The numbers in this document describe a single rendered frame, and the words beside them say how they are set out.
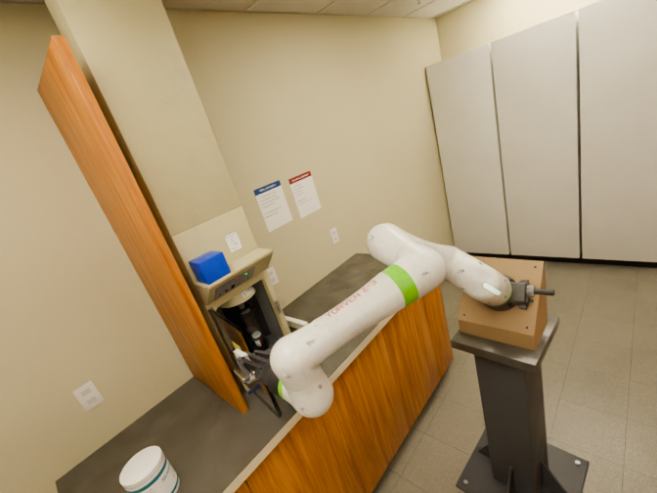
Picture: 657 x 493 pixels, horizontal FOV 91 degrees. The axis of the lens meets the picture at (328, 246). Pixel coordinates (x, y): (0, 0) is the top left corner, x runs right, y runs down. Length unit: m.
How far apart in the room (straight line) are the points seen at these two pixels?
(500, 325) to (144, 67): 1.61
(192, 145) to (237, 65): 0.86
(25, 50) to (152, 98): 0.56
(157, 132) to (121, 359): 1.03
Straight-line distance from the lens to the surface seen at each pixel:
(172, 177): 1.33
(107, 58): 1.38
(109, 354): 1.79
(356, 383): 1.71
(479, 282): 1.25
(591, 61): 3.52
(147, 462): 1.40
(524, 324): 1.45
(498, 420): 1.85
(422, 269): 0.87
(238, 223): 1.43
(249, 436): 1.44
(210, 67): 2.05
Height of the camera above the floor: 1.91
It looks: 20 degrees down
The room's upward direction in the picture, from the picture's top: 17 degrees counter-clockwise
